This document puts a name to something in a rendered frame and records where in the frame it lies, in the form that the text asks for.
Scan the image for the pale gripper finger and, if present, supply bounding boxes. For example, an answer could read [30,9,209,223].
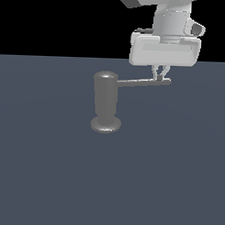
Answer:
[161,63,171,81]
[151,64,160,81]

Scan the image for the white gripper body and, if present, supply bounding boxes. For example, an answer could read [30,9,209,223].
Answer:
[128,28,203,69]

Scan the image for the grey faucet handle bar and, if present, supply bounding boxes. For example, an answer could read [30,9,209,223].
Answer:
[116,75,173,89]

